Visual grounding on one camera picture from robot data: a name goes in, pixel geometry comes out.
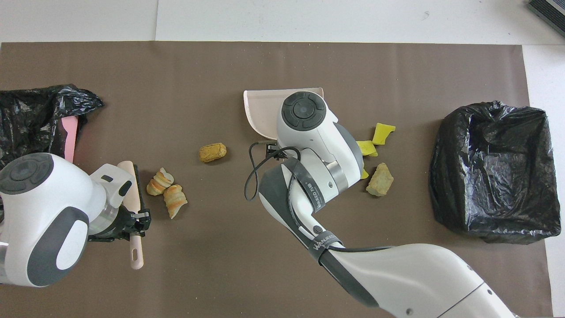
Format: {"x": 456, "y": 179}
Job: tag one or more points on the black bag lined bin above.
{"x": 494, "y": 176}

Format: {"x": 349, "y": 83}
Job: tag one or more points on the brown paper table mat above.
{"x": 176, "y": 70}

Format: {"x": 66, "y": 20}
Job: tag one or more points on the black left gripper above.
{"x": 123, "y": 225}

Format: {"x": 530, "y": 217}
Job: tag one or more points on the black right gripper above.
{"x": 273, "y": 148}

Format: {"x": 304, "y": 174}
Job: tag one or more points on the beige plastic dustpan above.
{"x": 265, "y": 110}

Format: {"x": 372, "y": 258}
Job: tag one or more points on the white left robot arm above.
{"x": 44, "y": 212}

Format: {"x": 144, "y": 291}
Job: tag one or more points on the brown bread roll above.
{"x": 212, "y": 152}

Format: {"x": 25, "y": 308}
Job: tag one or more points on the striped croissant piece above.
{"x": 175, "y": 202}
{"x": 160, "y": 181}

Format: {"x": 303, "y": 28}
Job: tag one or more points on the dark ribbed panel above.
{"x": 549, "y": 13}

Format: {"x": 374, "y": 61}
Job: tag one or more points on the tan sponge chunk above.
{"x": 379, "y": 180}

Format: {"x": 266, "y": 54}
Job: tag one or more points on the pink plastic bin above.
{"x": 69, "y": 137}

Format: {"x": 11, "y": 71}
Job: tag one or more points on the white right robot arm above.
{"x": 397, "y": 282}

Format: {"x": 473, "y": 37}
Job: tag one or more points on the black bag pink bin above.
{"x": 31, "y": 119}

